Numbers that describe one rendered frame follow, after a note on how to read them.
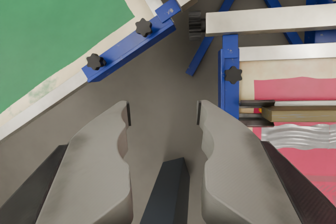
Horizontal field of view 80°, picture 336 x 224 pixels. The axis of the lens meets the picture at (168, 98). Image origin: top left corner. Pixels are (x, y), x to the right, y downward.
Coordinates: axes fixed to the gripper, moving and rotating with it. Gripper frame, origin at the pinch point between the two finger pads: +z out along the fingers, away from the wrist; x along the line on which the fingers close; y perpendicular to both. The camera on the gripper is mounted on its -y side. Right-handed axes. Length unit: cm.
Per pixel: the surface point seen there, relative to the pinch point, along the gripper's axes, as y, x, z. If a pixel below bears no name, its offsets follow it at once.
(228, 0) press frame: 0, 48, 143
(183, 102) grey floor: 72, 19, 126
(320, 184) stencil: 44, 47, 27
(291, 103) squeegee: 20, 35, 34
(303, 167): 39, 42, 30
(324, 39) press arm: 6, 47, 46
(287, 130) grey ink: 29, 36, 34
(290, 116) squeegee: 20.2, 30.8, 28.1
